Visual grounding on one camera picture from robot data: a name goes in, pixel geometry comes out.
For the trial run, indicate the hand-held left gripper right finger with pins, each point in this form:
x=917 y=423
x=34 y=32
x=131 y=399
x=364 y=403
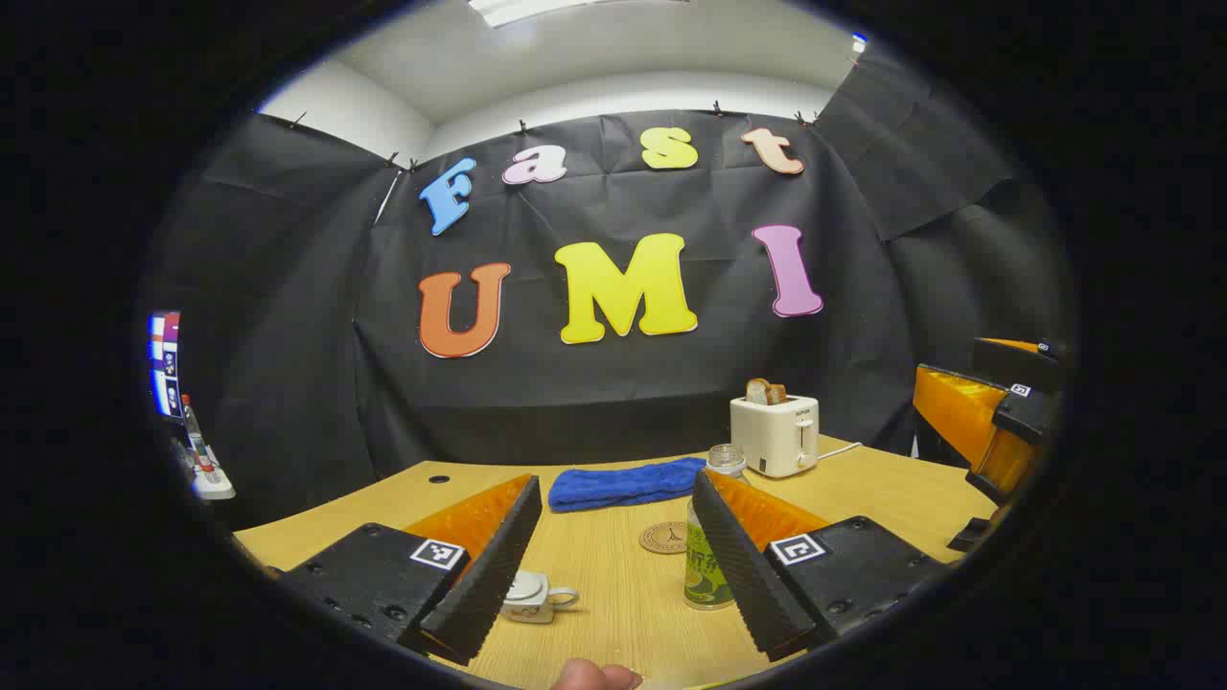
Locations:
x=743 y=575

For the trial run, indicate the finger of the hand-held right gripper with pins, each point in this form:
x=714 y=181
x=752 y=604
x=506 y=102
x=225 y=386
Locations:
x=949 y=412
x=1011 y=460

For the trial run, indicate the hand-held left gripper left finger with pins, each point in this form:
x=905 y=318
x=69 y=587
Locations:
x=489 y=585

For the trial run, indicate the green label water bottle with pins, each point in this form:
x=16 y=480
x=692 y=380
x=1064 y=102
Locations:
x=705 y=575

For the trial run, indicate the white ceramic teacup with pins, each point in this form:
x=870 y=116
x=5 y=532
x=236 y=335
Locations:
x=537 y=609

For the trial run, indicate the round wooden coaster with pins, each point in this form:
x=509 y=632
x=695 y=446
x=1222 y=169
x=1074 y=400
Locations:
x=661 y=539

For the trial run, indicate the red cap plastic bottle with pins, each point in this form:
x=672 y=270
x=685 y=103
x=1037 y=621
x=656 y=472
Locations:
x=198 y=446

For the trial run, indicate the white toaster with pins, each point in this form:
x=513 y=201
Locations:
x=772 y=436

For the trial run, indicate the blue towel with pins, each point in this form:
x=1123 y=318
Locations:
x=613 y=484

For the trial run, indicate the bread slice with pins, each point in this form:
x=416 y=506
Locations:
x=765 y=391

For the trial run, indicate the black backdrop cloth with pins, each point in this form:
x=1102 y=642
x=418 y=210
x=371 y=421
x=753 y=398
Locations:
x=623 y=402

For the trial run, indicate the white side table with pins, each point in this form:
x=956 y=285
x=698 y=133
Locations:
x=216 y=489

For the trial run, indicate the computer monitor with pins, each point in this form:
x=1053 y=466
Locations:
x=165 y=364

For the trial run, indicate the ceiling light panel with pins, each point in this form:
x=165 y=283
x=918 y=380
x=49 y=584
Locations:
x=522 y=10

